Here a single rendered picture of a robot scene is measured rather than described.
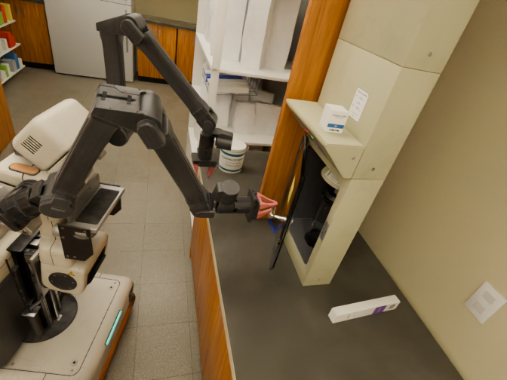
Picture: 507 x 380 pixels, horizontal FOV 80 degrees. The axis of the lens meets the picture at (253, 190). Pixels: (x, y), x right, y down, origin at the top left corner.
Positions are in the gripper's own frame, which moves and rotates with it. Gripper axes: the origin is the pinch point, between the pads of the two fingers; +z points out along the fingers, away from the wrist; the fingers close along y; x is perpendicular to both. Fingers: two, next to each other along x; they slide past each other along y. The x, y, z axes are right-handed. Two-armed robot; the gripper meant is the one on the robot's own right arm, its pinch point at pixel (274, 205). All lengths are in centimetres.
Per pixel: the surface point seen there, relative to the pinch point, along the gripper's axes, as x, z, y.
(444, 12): -14, 17, 62
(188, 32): 487, 3, -31
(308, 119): 0.8, 2.8, 31.0
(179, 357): 11, -24, -120
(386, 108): -14.2, 14.0, 41.7
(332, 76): 13.7, 13.1, 40.7
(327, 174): -0.5, 15.1, 13.6
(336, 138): -10.3, 6.6, 31.0
